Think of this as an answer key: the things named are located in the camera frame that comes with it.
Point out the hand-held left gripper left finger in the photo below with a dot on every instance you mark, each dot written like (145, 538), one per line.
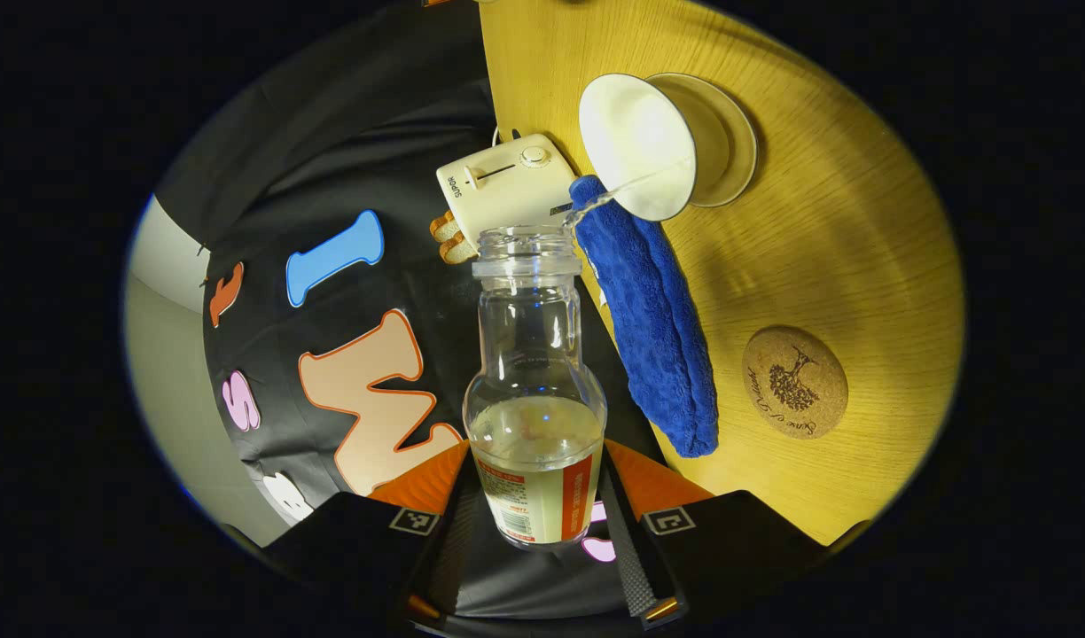
(449, 567)

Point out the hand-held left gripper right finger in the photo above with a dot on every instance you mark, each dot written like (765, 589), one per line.
(636, 567)

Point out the blue towel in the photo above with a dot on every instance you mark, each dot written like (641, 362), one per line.
(658, 337)

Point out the black backdrop cloth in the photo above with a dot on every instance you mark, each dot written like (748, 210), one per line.
(374, 159)

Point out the round cork coaster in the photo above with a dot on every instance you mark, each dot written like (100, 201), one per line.
(817, 408)

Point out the cream saucer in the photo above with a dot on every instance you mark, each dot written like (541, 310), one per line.
(745, 146)

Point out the cream teacup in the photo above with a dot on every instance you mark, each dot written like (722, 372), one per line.
(636, 142)

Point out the cream toaster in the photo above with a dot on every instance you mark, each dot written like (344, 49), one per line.
(507, 190)

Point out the clear water bottle orange label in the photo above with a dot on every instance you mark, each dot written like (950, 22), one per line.
(534, 354)

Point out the toast slice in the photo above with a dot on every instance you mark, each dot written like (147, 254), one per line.
(458, 250)
(445, 228)

